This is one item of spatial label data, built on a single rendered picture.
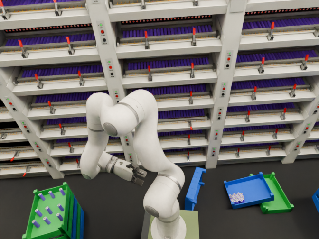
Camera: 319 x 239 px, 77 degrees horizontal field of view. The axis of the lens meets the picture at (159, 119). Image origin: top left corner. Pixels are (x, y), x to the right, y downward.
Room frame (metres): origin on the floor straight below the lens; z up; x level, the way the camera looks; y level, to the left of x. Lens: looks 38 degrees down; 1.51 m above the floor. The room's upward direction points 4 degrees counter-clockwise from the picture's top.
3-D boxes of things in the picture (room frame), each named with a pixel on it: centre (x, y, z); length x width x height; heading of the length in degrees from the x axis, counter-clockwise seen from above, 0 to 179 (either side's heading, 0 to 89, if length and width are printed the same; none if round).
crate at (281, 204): (0.84, -0.81, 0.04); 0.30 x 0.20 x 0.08; 179
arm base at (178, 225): (0.48, 0.00, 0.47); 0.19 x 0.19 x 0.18
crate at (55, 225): (0.64, 0.71, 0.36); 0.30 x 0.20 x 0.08; 13
